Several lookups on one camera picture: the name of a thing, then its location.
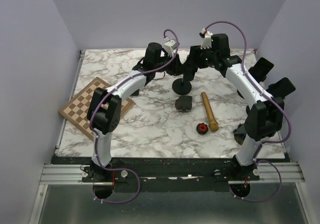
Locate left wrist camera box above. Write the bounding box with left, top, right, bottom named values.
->
left=162, top=38, right=178, bottom=57

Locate black stand far right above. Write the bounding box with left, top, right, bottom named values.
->
left=267, top=83, right=287, bottom=109

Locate wooden chessboard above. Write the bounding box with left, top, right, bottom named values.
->
left=58, top=76, right=135, bottom=140

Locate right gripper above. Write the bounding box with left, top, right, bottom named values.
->
left=183, top=44, right=217, bottom=70

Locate black round-base stand right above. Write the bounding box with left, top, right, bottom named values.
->
left=248, top=66, right=267, bottom=83

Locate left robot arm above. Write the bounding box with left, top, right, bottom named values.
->
left=87, top=39, right=181, bottom=182

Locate black phone teal edge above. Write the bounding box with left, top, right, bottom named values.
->
left=183, top=45, right=202, bottom=75

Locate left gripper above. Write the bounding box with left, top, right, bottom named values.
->
left=153, top=51, right=188, bottom=77

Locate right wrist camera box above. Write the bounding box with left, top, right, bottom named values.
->
left=199, top=28, right=213, bottom=50

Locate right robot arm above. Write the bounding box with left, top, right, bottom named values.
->
left=199, top=30, right=284, bottom=180

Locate dark phone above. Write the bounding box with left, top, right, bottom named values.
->
left=233, top=123, right=247, bottom=135

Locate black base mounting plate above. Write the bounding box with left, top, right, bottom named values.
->
left=51, top=156, right=261, bottom=194

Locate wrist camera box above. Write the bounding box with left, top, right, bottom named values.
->
left=199, top=28, right=213, bottom=50
left=162, top=38, right=178, bottom=57

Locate dark round stand centre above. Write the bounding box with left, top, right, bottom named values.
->
left=175, top=95, right=193, bottom=113

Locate wooden disc phone stand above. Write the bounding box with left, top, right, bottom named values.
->
left=233, top=133, right=246, bottom=146

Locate black red round cap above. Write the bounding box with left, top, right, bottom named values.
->
left=196, top=123, right=209, bottom=135

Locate aluminium frame rail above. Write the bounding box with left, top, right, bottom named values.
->
left=29, top=49, right=307, bottom=224

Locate black phone silver edge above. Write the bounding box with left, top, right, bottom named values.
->
left=253, top=57, right=274, bottom=77

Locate black round-base clamp stand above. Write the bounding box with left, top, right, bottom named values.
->
left=172, top=74, right=194, bottom=95

